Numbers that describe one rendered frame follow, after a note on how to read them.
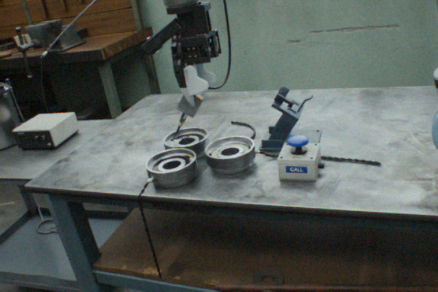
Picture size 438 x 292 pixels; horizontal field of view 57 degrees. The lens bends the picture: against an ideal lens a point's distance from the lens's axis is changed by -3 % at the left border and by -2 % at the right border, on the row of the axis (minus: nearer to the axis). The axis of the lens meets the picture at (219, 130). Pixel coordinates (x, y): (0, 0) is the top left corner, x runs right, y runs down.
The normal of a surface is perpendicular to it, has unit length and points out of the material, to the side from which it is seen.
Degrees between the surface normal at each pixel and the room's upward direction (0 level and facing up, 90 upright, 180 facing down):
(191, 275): 0
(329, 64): 90
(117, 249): 0
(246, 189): 0
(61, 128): 90
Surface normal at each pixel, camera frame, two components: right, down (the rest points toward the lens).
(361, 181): -0.15, -0.91
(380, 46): -0.34, 0.42
